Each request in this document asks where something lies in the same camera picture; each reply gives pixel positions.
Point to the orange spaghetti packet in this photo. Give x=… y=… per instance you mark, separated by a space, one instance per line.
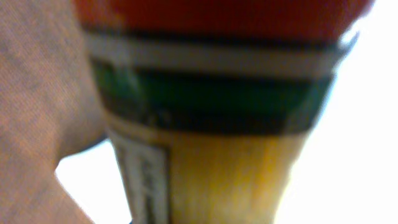
x=208 y=103

